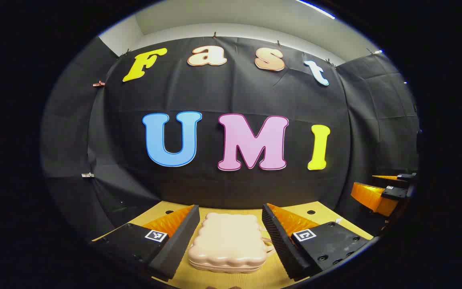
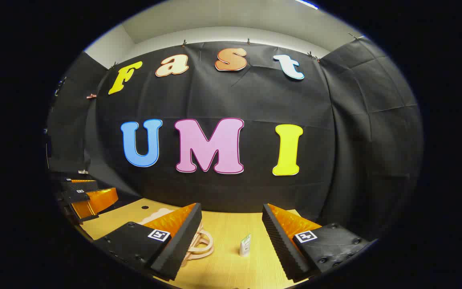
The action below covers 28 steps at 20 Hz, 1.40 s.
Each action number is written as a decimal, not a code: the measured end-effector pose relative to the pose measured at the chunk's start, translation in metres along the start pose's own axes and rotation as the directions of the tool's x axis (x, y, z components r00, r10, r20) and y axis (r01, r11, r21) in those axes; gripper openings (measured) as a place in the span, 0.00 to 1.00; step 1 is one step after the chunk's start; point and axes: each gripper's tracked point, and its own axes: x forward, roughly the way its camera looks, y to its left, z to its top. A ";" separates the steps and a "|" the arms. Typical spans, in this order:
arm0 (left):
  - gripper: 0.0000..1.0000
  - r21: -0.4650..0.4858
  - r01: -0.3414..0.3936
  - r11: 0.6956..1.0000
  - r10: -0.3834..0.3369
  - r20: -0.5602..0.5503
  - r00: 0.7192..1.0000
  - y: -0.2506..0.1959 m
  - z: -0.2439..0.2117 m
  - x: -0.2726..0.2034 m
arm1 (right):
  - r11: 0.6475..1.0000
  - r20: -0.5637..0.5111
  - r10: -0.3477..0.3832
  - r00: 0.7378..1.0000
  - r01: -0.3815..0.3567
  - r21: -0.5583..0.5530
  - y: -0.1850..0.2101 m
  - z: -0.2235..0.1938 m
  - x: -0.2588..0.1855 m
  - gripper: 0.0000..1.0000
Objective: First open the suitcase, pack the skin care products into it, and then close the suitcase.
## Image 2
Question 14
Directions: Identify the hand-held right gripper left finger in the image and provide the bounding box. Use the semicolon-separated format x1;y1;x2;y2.
93;203;203;281

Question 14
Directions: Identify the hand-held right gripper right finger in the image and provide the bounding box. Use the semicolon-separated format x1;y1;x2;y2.
262;203;371;281

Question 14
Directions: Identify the pink suitcase with black lining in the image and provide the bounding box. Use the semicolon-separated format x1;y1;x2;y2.
137;207;215;267

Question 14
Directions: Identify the white skin care tube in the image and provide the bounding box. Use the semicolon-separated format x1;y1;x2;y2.
239;234;251;257

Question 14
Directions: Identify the black backdrop cloth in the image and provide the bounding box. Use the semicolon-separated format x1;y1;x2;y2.
47;35;424;241

